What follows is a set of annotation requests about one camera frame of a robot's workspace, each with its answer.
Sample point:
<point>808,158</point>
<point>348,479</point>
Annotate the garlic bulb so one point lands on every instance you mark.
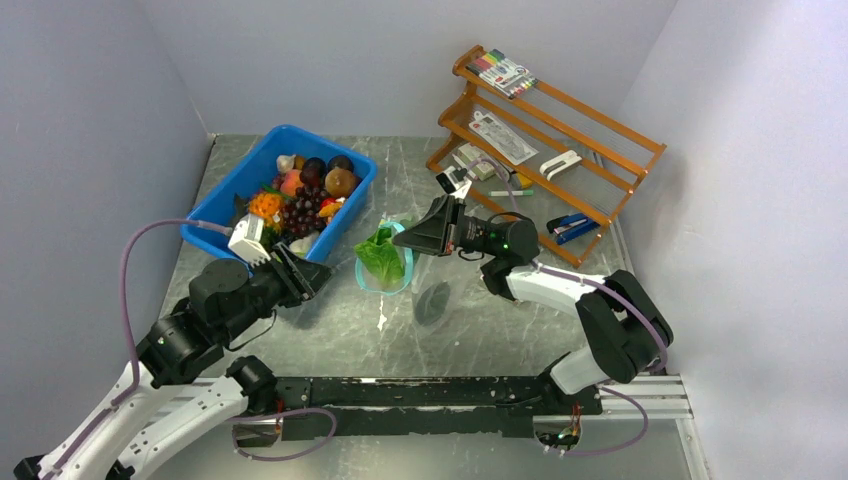
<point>285,163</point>

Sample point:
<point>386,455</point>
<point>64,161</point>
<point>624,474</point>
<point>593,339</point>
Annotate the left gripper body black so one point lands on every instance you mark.
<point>269,288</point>

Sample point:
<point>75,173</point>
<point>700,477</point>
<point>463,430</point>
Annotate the blue stapler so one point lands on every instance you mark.
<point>569,227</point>

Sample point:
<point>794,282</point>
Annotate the purple grapes bunch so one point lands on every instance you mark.
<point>301,213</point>

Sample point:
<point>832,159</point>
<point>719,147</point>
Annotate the pack of coloured markers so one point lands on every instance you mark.
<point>505,75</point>

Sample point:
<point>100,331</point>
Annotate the pink peach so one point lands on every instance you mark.
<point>291,183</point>

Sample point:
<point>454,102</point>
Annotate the clear zip top bag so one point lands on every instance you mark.
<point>421,271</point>

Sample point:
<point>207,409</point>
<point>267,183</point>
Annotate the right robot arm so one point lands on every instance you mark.
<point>625,332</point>

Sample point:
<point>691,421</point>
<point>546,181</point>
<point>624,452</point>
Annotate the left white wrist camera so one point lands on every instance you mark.
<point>245,241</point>

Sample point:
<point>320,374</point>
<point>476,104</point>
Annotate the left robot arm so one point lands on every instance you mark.
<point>120,439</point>

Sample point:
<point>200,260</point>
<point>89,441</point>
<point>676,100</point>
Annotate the orange yellow corn piece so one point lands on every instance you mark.
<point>330,207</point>

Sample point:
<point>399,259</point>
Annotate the packaged item in blister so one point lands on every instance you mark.
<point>497,134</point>

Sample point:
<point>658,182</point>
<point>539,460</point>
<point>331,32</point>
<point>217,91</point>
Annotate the green napa cabbage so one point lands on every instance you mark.
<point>380,266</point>

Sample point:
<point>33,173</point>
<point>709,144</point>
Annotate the white stapler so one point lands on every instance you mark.
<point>560,164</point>

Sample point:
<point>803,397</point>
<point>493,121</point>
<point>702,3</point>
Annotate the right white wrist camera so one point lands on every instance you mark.
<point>455,182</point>

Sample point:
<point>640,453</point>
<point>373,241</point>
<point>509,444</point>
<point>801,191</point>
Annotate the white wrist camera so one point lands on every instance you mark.
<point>455,182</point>
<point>245,241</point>

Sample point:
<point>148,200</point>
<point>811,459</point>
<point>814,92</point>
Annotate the orange wooden shelf rack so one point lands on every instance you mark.
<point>616,158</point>

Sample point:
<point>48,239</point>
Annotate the green capped white marker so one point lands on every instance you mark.
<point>505,193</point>

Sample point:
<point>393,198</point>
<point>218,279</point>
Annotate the blue plastic bin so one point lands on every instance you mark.
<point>257,168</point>

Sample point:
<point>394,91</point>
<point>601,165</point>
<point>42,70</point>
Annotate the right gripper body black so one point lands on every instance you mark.
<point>472,233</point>

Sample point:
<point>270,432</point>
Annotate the orange carrot flower toy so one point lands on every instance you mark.
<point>268,206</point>

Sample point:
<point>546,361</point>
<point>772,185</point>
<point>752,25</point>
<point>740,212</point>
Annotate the green white box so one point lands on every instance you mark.
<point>468,154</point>

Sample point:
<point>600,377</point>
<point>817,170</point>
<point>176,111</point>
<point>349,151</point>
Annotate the dark mangosteen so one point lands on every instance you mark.
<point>313,172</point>

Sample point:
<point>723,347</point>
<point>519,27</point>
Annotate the dark plum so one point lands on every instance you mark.
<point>341,162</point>

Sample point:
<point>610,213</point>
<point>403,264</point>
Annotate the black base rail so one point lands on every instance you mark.
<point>350,406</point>

